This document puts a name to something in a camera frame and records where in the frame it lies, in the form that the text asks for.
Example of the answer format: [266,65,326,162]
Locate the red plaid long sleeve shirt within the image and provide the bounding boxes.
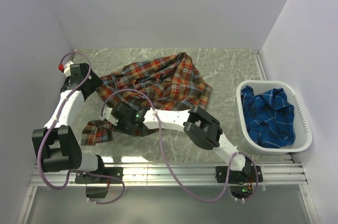
[80,52,212,146]

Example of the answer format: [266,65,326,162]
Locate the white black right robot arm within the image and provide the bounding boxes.
[103,102,251,182]

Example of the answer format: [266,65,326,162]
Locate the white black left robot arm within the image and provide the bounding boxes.
[32,61,107,183]

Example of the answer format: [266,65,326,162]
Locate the blue plaid shirt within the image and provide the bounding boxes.
[241,86,295,148]

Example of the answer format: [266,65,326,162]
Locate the white plastic laundry basket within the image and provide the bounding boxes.
[236,80,312,155]

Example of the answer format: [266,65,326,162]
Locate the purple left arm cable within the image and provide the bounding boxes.
[37,51,125,205]

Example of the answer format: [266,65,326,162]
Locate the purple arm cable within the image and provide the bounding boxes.
[101,89,265,203]
[37,51,125,205]

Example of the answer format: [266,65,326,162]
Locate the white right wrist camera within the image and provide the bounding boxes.
[100,108,118,126]

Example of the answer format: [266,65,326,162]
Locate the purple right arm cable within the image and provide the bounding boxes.
[101,89,265,203]

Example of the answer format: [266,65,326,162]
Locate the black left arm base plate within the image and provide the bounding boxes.
[74,167,124,184]

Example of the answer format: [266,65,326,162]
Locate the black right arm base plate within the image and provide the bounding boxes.
[215,166,257,185]

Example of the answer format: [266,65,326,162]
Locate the aluminium mounting rail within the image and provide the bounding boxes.
[28,163,308,186]

